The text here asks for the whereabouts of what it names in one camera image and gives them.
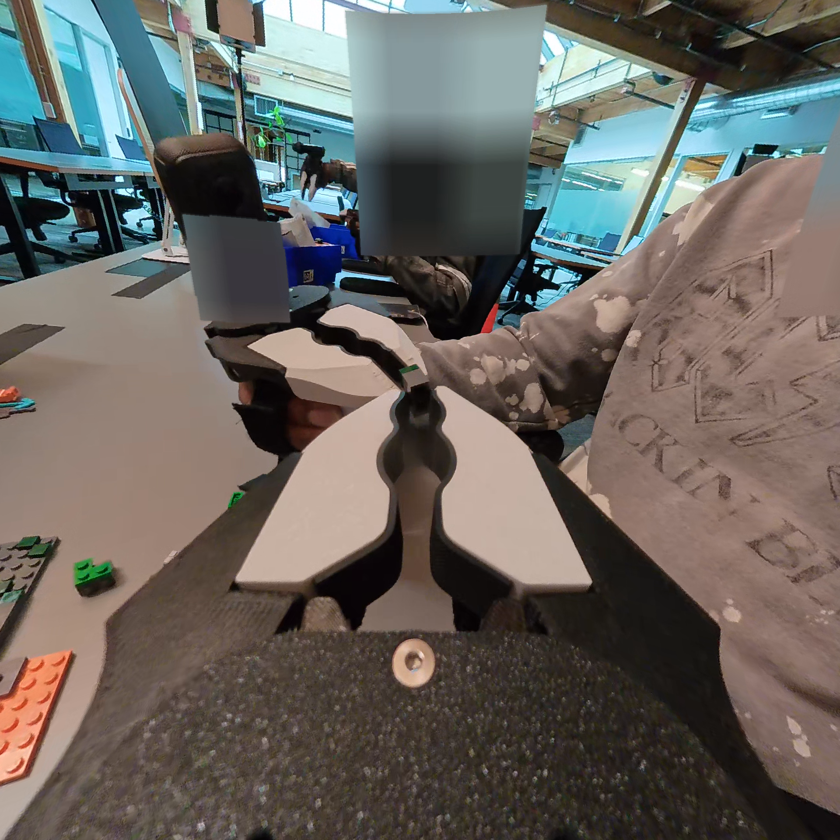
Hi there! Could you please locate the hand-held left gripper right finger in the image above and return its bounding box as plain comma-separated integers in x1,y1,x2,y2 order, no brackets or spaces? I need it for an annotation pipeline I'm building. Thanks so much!
430,387,593,627

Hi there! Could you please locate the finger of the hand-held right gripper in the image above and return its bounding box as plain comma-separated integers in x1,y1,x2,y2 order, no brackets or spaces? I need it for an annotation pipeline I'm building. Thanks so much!
317,304,429,389
247,327,403,400

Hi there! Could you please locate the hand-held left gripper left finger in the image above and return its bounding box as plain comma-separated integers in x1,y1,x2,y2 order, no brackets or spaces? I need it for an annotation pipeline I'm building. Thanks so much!
234,392,403,624

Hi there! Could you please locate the grey green lego brick stack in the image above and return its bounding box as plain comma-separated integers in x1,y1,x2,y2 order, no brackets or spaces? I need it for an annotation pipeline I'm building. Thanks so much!
395,364,439,427

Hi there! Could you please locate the green lego corner brick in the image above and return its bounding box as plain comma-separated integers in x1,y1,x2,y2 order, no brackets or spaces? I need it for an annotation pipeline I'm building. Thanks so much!
72,558,118,597

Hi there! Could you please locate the grey green lego building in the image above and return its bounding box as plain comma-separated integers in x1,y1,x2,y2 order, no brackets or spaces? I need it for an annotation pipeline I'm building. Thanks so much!
0,535,74,785

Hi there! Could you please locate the person's right forearm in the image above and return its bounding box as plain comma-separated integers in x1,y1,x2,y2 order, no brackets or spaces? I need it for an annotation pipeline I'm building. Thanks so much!
416,308,631,434

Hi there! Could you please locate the person's right hand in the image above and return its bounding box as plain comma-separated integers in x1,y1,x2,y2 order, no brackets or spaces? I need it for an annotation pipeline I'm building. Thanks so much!
286,398,347,452

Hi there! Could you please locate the black chair armrest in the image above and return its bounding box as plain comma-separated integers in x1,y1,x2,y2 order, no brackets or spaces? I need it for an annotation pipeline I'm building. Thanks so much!
512,427,565,463

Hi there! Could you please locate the green hanging plant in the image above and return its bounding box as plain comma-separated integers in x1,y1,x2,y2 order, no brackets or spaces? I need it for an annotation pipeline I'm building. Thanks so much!
256,105,296,148

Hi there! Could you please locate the white book stand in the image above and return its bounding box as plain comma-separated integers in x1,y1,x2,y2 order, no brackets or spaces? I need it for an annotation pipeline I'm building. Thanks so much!
141,197,191,265

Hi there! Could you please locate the blue plastic bin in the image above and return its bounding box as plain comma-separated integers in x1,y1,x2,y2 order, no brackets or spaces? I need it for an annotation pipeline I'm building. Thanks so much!
282,223,358,290

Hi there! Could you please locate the black office chair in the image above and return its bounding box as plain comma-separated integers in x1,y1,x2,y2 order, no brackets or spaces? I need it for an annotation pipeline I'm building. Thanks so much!
499,206,559,326
62,177,161,244
0,174,73,263

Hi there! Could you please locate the grey office desk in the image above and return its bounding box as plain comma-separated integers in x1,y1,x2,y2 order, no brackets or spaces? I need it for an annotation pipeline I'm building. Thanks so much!
530,236,631,271
0,146,165,280

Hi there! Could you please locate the person's grey speckled sweatshirt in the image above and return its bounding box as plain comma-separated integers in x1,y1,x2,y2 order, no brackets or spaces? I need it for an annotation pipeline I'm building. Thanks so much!
584,154,840,815

